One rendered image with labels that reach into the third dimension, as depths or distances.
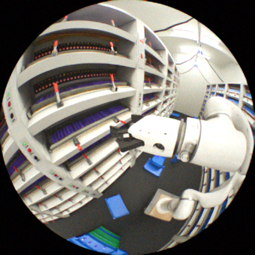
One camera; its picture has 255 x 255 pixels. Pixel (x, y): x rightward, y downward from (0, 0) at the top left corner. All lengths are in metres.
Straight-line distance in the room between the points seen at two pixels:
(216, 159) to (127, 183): 1.15
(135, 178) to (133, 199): 0.32
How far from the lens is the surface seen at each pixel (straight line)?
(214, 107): 0.19
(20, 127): 0.36
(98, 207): 1.24
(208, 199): 0.55
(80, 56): 0.34
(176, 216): 0.60
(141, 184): 1.22
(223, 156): 0.15
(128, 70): 0.58
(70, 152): 0.39
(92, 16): 0.72
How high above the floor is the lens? 1.18
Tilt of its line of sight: 35 degrees down
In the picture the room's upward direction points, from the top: straight up
